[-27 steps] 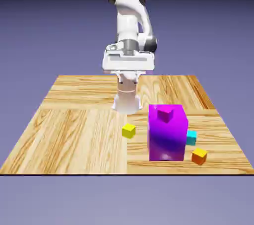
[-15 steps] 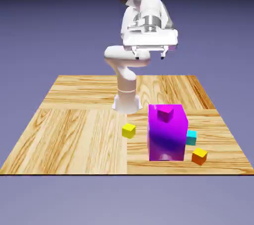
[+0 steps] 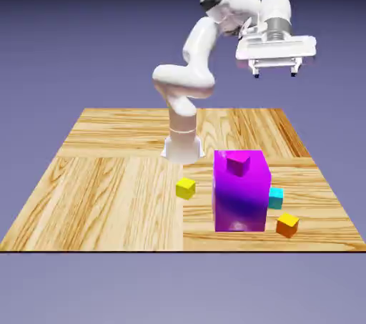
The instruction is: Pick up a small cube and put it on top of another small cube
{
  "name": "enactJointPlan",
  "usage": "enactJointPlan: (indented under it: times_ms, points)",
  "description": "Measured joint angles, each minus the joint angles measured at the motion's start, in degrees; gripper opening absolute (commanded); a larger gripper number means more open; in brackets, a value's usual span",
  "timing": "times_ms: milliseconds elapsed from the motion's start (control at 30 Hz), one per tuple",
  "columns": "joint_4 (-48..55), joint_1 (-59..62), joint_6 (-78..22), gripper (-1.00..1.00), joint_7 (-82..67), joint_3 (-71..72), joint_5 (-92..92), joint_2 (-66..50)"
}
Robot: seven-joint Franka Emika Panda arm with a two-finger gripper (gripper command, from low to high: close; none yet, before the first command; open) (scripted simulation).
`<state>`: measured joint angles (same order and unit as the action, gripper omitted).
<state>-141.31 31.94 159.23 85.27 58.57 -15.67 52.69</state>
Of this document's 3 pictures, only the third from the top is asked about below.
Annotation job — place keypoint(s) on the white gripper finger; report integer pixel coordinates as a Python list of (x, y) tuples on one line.
[(255, 70), (294, 67)]

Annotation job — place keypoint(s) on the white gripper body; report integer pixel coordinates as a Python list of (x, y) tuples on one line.
[(276, 47)]

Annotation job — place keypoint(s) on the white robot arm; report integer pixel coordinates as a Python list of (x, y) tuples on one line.
[(197, 46)]

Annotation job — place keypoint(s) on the small magenta cube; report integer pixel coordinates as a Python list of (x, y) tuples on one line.
[(238, 164)]

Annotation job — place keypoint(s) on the small cyan cube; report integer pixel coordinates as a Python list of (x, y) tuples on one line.
[(276, 198)]

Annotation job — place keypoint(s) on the small yellow cube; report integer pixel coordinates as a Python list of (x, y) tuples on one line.
[(186, 188)]

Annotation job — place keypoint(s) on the small orange cube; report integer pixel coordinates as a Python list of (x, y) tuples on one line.
[(287, 225)]

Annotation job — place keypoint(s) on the large purple box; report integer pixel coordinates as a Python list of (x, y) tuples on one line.
[(243, 201)]

